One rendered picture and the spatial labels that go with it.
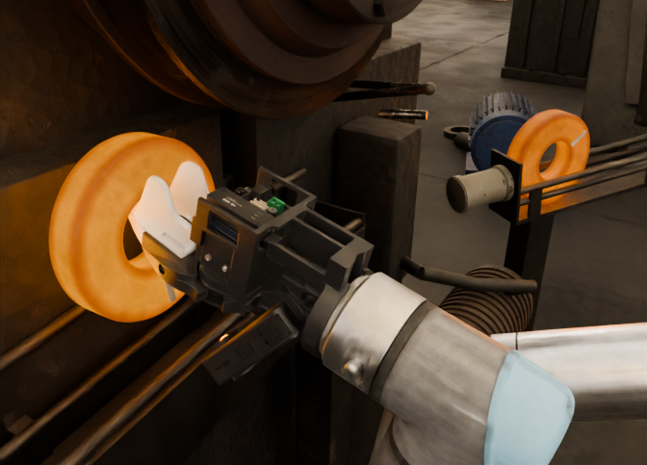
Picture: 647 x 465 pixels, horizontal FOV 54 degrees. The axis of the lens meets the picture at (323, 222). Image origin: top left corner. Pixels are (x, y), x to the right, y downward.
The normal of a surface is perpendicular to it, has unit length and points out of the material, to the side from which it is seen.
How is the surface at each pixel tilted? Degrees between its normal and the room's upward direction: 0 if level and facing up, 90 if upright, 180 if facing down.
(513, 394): 33
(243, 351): 90
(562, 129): 89
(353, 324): 57
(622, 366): 47
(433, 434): 85
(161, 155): 88
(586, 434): 0
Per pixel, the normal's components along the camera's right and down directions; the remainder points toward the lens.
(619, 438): 0.02, -0.90
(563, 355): -0.35, -0.65
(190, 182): -0.47, 0.35
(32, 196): 0.84, 0.25
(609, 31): -0.72, 0.29
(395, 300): 0.15, -0.73
